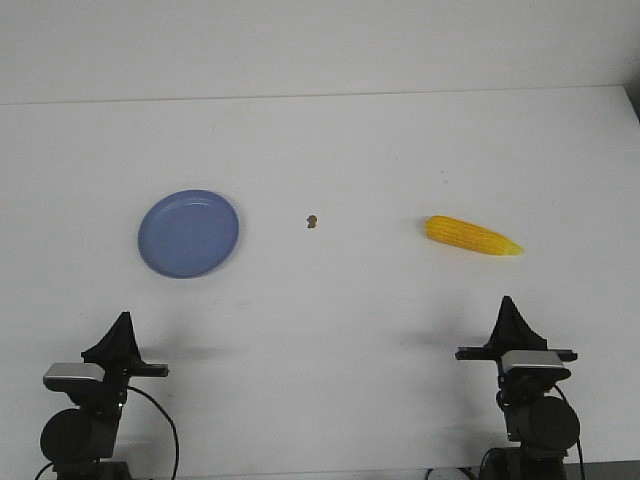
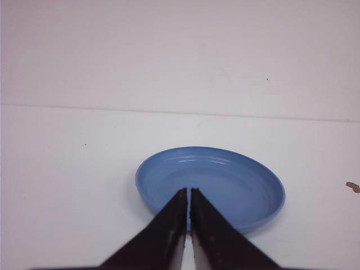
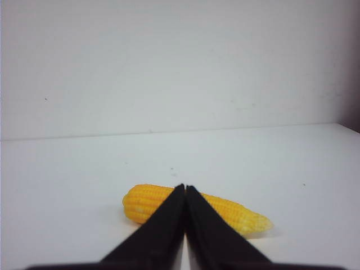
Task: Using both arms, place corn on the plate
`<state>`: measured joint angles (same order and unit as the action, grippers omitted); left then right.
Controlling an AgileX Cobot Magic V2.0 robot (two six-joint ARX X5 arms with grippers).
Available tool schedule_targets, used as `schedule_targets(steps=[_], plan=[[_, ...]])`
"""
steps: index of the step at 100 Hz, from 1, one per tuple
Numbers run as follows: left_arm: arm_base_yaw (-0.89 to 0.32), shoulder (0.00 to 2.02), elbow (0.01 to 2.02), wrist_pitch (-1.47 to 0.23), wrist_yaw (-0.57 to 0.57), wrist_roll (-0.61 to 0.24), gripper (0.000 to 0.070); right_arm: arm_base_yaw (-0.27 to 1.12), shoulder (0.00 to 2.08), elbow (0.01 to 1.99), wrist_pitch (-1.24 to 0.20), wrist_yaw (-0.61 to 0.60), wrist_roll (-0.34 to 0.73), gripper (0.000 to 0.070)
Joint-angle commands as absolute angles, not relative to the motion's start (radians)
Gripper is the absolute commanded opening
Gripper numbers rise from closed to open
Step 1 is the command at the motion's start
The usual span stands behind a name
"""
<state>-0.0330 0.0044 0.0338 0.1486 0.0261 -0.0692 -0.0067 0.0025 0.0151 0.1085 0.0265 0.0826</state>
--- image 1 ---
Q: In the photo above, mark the yellow corn cob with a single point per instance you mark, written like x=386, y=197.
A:
x=468, y=236

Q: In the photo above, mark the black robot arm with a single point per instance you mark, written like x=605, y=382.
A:
x=79, y=442
x=539, y=420

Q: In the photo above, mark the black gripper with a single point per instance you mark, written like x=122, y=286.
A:
x=523, y=337
x=118, y=373

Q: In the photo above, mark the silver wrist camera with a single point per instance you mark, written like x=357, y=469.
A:
x=534, y=361
x=67, y=377

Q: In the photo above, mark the blue round plate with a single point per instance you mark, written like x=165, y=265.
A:
x=188, y=233

